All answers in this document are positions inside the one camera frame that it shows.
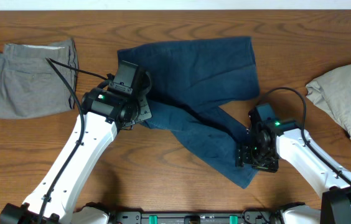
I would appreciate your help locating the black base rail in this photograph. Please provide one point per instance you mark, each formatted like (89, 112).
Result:
(191, 218)

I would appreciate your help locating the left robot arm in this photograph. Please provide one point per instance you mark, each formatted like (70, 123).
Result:
(119, 102)

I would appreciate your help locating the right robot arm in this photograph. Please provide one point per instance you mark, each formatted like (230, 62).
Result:
(330, 180)

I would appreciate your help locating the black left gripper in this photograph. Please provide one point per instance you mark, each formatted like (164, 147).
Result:
(146, 111)

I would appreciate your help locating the grey folded shorts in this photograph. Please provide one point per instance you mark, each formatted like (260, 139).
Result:
(29, 87)

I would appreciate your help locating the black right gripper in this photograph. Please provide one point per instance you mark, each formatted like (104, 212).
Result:
(243, 156)

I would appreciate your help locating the dark blue denim shorts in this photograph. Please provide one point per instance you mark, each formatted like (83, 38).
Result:
(191, 81)

